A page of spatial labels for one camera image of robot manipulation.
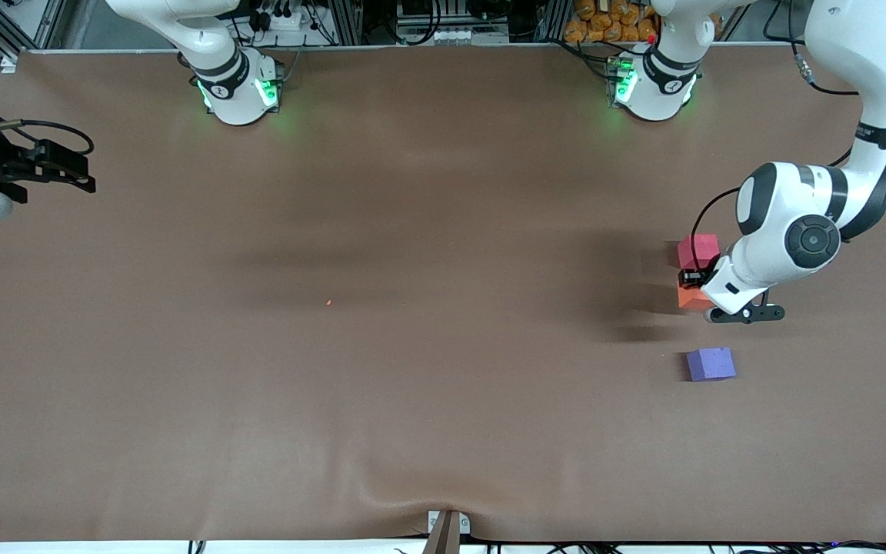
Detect orange foam block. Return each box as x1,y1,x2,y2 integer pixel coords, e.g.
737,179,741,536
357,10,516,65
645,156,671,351
678,281,717,311

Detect red foam block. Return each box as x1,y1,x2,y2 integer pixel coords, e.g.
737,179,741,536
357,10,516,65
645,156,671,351
677,234,721,270

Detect purple foam block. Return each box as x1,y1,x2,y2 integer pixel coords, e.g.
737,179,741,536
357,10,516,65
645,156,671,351
686,347,737,382

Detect white power strip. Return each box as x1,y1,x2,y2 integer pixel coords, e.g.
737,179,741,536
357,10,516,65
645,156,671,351
257,8,305,32

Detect pile of orange packets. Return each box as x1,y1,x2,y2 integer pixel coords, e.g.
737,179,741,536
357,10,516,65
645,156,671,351
564,0,657,44

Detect brown table cover mat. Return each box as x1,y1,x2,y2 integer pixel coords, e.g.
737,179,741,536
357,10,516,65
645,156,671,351
0,42,886,543

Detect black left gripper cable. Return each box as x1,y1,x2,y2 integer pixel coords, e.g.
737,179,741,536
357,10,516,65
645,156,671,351
691,0,886,270

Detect metal table clamp bracket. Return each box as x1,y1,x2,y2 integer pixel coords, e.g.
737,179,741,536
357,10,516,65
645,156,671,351
427,510,471,554

